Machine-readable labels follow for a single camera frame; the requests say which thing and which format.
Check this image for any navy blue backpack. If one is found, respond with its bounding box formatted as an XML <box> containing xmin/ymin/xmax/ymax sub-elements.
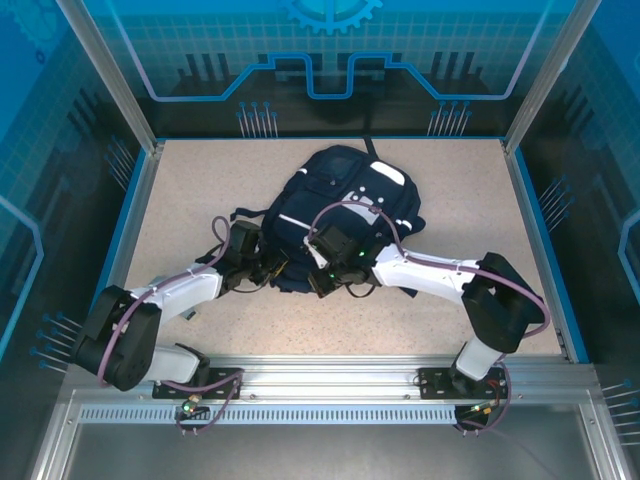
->
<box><xmin>193</xmin><ymin>135</ymin><xmax>427</xmax><ymax>301</ymax></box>

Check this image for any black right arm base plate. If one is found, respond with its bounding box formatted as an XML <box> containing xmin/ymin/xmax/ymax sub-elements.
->
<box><xmin>416</xmin><ymin>367</ymin><xmax>511</xmax><ymax>401</ymax></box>

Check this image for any aluminium table side rail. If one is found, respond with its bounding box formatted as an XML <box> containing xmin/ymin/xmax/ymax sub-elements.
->
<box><xmin>82</xmin><ymin>142</ymin><xmax>166</xmax><ymax>364</ymax></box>
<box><xmin>501</xmin><ymin>139</ymin><xmax>574</xmax><ymax>364</ymax></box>

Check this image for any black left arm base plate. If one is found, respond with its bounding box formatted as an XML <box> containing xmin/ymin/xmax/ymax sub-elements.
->
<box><xmin>152</xmin><ymin>367</ymin><xmax>246</xmax><ymax>401</ymax></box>

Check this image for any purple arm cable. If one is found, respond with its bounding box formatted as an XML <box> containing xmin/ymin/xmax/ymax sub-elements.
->
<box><xmin>307</xmin><ymin>200</ymin><xmax>551</xmax><ymax>436</ymax></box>
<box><xmin>98</xmin><ymin>215</ymin><xmax>247</xmax><ymax>436</ymax></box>

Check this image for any slotted grey cable duct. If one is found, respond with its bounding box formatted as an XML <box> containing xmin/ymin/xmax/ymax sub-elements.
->
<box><xmin>79</xmin><ymin>405</ymin><xmax>459</xmax><ymax>426</ymax></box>

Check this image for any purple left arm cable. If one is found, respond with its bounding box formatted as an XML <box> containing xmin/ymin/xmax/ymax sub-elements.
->
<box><xmin>98</xmin><ymin>215</ymin><xmax>247</xmax><ymax>436</ymax></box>

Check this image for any aluminium mounting rail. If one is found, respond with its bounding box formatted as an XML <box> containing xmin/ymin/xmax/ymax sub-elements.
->
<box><xmin>64</xmin><ymin>353</ymin><xmax>601</xmax><ymax>402</ymax></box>

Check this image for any grey metal shelf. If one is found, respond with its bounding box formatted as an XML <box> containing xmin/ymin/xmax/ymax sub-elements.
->
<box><xmin>29</xmin><ymin>399</ymin><xmax>621</xmax><ymax>480</ymax></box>

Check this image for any aluminium frame post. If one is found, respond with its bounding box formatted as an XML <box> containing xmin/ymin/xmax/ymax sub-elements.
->
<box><xmin>501</xmin><ymin>0</ymin><xmax>599</xmax><ymax>156</ymax></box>
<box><xmin>54</xmin><ymin>0</ymin><xmax>167</xmax><ymax>154</ymax></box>

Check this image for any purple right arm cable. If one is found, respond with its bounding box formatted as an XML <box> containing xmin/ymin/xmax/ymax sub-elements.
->
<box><xmin>307</xmin><ymin>200</ymin><xmax>551</xmax><ymax>436</ymax></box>

